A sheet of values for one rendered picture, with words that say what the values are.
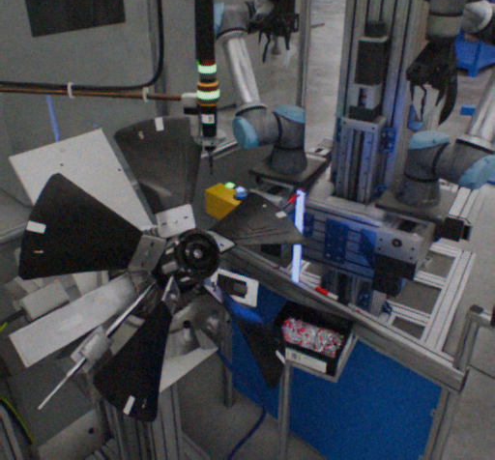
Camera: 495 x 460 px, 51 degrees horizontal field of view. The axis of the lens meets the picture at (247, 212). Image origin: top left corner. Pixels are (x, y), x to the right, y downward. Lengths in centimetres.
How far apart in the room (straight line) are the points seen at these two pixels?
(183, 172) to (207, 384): 145
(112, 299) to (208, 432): 122
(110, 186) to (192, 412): 128
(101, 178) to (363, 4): 103
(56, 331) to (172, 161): 46
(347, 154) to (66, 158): 100
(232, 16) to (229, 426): 164
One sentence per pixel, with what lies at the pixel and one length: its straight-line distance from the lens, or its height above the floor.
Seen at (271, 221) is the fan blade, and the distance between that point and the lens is 137.
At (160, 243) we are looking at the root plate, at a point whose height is 124.
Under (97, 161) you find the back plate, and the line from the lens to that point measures 145.
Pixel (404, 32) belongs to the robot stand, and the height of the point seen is 154.
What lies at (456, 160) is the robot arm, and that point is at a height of 123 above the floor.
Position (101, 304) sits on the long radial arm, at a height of 112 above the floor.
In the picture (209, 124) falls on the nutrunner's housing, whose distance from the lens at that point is 111.
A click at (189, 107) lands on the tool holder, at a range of 110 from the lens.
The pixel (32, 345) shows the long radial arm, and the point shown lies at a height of 111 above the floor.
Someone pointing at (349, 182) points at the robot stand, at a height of 99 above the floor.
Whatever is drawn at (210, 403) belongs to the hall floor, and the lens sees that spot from 244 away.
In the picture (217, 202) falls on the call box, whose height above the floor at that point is 105.
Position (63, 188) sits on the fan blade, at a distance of 109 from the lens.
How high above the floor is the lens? 189
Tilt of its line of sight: 30 degrees down
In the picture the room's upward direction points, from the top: straight up
